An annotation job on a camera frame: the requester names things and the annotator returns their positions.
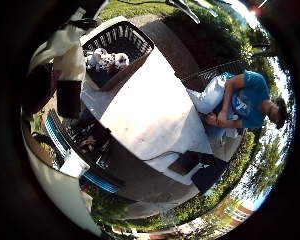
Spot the spotted dalmatian plush toy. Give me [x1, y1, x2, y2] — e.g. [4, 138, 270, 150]
[101, 51, 131, 72]

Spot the white plush toy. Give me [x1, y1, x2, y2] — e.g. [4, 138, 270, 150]
[84, 47, 108, 72]

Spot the red brick building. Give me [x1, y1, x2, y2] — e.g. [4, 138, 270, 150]
[221, 201, 256, 224]

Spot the black laptop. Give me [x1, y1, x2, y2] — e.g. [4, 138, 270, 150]
[167, 150, 204, 177]

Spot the black box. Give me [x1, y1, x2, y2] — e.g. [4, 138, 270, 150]
[190, 156, 229, 194]

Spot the black cable on table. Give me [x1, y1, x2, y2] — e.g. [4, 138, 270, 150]
[142, 150, 191, 163]

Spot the metal fence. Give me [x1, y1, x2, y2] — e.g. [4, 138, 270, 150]
[186, 59, 249, 88]

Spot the person in blue shirt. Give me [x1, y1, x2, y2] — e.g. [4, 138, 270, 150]
[186, 69, 289, 139]

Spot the black slatted plastic basket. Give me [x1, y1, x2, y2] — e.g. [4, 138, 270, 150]
[80, 20, 155, 92]

